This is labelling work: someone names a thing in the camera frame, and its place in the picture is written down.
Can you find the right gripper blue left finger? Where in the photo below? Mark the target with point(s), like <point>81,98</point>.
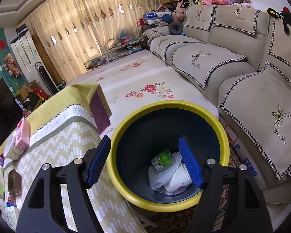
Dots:
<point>42,210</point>

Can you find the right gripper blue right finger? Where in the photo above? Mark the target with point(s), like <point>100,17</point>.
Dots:
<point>246,209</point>

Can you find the yellow rimmed dark trash bin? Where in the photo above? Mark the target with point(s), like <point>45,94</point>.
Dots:
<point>150,130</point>

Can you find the white paper package box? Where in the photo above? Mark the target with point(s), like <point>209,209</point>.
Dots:
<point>12,214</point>

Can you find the white paper noodle bowl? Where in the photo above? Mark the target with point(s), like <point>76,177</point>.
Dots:
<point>10,150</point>

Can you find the pink strawberry milk carton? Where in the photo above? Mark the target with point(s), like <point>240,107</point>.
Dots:
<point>22,138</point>

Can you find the white paper cup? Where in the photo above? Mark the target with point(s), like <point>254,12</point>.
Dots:
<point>179,182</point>

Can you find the yellow green patterned tablecloth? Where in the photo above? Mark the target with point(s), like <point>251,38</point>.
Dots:
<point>62,129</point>

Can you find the crumpled white paper tissue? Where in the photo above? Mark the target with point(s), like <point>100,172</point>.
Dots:
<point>159,180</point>

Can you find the green lidded small cup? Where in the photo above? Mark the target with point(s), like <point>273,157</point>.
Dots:
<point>163,160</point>

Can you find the large black television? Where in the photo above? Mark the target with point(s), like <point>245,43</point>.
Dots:
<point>10,112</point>

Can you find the black tower fan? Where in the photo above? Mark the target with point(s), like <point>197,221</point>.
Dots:
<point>47,79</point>

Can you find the artificial flower bouquet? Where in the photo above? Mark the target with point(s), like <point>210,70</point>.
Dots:
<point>10,65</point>

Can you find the beige fabric sofa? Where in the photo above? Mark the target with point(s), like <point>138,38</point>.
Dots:
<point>240,59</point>

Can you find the white standing air conditioner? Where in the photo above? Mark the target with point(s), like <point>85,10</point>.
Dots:
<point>27,56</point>

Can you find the beige embroidered curtains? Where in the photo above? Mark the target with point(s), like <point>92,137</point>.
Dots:
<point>75,31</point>

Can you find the pile of plush toys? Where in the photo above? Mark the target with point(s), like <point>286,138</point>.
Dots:
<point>182,5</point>

